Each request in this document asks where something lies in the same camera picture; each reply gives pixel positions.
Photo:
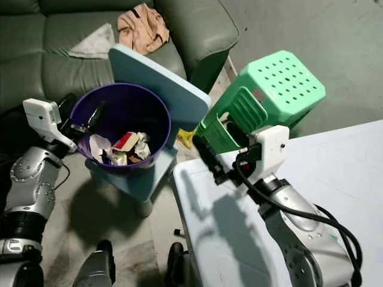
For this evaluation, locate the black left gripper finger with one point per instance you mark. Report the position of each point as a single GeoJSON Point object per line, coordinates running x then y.
{"type": "Point", "coordinates": [69, 103]}
{"type": "Point", "coordinates": [97, 113]}

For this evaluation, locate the beige crumpled cloth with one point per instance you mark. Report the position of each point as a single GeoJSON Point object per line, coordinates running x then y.
{"type": "Point", "coordinates": [142, 30]}

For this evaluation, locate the thin grey rod black tip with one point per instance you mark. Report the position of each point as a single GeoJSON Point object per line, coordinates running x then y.
{"type": "Point", "coordinates": [178, 232]}

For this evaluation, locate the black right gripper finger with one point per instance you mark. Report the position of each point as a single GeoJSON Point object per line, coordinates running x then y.
{"type": "Point", "coordinates": [212, 156]}
{"type": "Point", "coordinates": [236, 134]}

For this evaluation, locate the light blue small chair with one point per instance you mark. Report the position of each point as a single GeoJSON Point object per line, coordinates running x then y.
{"type": "Point", "coordinates": [161, 89]}

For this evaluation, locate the grey flat cloth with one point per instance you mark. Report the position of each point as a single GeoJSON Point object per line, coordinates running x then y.
{"type": "Point", "coordinates": [96, 45]}

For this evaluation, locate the yellow crumpled wrapper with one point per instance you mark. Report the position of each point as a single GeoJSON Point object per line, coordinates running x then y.
{"type": "Point", "coordinates": [185, 139]}

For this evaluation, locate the green perforated plastic stool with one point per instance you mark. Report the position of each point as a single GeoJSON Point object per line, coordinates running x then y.
{"type": "Point", "coordinates": [281, 78]}

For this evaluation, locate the large crumpled white paper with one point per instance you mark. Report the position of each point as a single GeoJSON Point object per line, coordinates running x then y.
{"type": "Point", "coordinates": [99, 148]}

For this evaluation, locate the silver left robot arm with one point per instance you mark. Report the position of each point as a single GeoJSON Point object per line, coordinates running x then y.
{"type": "Point", "coordinates": [36, 179]}

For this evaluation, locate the robot left leg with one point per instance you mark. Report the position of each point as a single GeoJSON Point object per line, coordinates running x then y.
{"type": "Point", "coordinates": [97, 266]}

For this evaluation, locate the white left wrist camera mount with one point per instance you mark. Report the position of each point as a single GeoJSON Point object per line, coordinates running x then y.
{"type": "Point", "coordinates": [40, 115]}

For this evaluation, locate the red and white small box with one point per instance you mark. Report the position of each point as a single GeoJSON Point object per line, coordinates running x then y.
{"type": "Point", "coordinates": [125, 142]}

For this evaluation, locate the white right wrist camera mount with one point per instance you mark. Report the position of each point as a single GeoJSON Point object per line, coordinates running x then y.
{"type": "Point", "coordinates": [272, 146]}

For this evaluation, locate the green leather sofa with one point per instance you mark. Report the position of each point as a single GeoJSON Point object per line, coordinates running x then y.
{"type": "Point", "coordinates": [36, 36]}

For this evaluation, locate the beige cardboard scrap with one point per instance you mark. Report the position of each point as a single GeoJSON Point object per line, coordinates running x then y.
{"type": "Point", "coordinates": [121, 158]}

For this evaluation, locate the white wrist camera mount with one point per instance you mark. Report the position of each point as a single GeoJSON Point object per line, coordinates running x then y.
{"type": "Point", "coordinates": [40, 115]}
{"type": "Point", "coordinates": [272, 146]}

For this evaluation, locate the small crumpled white paper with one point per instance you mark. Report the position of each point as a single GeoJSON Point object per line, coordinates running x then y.
{"type": "Point", "coordinates": [142, 146]}

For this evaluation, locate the purple plastic rubbish bin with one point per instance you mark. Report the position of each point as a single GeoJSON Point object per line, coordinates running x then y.
{"type": "Point", "coordinates": [143, 110]}

